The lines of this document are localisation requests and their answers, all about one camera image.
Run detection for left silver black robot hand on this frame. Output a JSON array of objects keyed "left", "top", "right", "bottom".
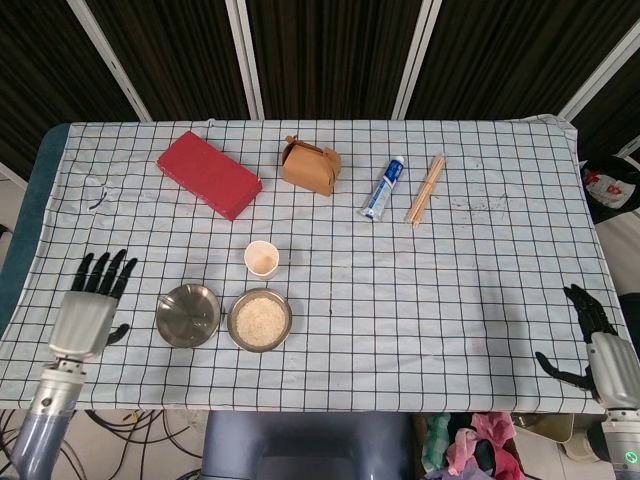
[{"left": 48, "top": 247, "right": 139, "bottom": 362}]

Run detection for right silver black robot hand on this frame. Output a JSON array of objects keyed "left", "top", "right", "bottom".
[{"left": 534, "top": 283, "right": 640, "bottom": 410}]

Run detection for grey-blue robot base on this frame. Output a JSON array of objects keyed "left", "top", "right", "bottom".
[{"left": 201, "top": 410, "right": 416, "bottom": 480}]

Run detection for steel bowl of rice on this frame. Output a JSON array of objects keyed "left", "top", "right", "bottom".
[{"left": 226, "top": 287, "right": 294, "bottom": 355}]

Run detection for white paper cup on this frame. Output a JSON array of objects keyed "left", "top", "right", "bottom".
[{"left": 243, "top": 240, "right": 280, "bottom": 280}]

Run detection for beige floor box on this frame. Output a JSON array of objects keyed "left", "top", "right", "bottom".
[{"left": 514, "top": 412, "right": 594, "bottom": 456}]

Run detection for empty stainless steel plate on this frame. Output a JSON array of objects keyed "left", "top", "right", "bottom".
[{"left": 155, "top": 283, "right": 222, "bottom": 350}]

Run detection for pink cloth pile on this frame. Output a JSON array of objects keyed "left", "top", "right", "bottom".
[{"left": 446, "top": 411, "right": 524, "bottom": 480}]

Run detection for black bag with red print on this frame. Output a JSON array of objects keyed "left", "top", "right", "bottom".
[{"left": 579, "top": 155, "right": 640, "bottom": 224}]

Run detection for green cloth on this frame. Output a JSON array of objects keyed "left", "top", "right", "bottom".
[{"left": 421, "top": 412, "right": 451, "bottom": 474}]

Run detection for red rectangular box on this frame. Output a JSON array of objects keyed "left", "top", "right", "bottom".
[{"left": 156, "top": 130, "right": 264, "bottom": 222}]

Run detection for white black checkered tablecloth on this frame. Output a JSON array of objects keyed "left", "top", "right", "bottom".
[{"left": 0, "top": 113, "right": 632, "bottom": 416}]

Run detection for bundle of wooden skewers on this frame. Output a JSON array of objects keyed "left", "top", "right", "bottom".
[{"left": 404, "top": 153, "right": 446, "bottom": 230}]

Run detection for brown cardboard takeaway box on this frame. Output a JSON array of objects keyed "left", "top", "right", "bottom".
[{"left": 281, "top": 134, "right": 343, "bottom": 198}]

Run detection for blue white toothpaste tube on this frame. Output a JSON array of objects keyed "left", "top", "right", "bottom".
[{"left": 357, "top": 155, "right": 406, "bottom": 223}]

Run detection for dark partition screen white frames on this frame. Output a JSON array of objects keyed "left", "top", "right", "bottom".
[{"left": 0, "top": 0, "right": 640, "bottom": 171}]

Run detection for black floor cables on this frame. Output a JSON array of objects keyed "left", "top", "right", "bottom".
[{"left": 0, "top": 408, "right": 204, "bottom": 480}]

